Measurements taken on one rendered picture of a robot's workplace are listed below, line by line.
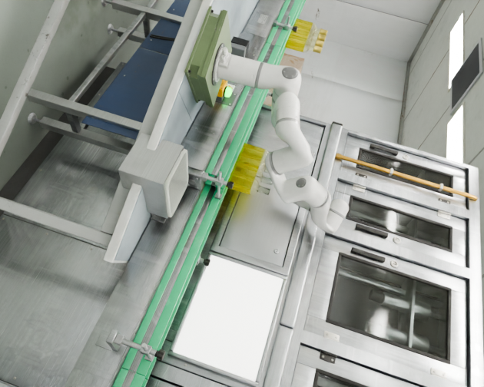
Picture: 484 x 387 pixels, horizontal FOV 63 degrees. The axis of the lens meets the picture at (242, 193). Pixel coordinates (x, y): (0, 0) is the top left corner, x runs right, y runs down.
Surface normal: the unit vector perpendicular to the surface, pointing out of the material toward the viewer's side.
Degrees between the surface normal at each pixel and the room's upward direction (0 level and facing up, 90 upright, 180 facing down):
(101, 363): 90
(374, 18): 90
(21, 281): 90
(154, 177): 90
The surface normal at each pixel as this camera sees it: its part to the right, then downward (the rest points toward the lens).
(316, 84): 0.10, -0.54
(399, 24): -0.30, 0.78
